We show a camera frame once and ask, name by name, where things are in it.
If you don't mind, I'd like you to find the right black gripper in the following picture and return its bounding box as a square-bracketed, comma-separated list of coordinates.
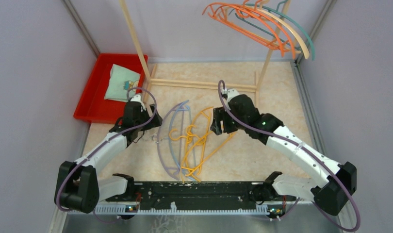
[210, 105, 248, 135]

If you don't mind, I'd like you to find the orange hanger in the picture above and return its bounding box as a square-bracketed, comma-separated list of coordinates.
[202, 0, 303, 58]
[202, 0, 294, 56]

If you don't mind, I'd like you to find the cream hanger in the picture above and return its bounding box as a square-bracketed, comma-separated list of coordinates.
[247, 0, 316, 60]

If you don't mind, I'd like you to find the teal hanger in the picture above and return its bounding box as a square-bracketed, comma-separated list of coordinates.
[229, 0, 316, 61]

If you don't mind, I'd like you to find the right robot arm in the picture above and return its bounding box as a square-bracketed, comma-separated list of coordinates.
[211, 89, 357, 216]

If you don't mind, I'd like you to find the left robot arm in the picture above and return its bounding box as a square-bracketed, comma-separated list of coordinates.
[54, 100, 162, 214]

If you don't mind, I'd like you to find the purple hanger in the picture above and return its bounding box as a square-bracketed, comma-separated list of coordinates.
[151, 100, 190, 181]

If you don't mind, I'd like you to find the wooden hanger rack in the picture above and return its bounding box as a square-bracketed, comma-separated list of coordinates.
[119, 0, 291, 103]

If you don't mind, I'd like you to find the yellow hanger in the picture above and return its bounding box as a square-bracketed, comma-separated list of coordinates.
[180, 131, 236, 182]
[168, 105, 213, 182]

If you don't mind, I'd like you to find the light green cloth pouch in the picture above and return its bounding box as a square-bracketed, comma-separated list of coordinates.
[104, 64, 140, 102]

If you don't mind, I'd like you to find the blue hanger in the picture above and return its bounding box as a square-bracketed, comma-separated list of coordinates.
[168, 102, 197, 181]

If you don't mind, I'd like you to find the red plastic tray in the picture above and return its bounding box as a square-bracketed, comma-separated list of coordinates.
[73, 53, 145, 124]

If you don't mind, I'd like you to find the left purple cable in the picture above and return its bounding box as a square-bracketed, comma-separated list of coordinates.
[56, 86, 158, 225]

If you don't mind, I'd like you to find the purple cable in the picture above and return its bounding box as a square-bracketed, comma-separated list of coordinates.
[217, 80, 361, 233]
[56, 86, 158, 225]

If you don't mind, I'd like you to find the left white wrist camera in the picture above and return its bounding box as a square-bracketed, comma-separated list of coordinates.
[129, 94, 147, 112]

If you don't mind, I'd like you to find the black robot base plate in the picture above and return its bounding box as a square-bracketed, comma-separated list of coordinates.
[107, 182, 296, 211]

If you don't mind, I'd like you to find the grey cable duct rail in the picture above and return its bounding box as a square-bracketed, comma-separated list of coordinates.
[57, 183, 349, 216]

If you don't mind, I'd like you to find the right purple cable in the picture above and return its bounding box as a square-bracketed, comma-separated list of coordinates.
[217, 80, 361, 233]

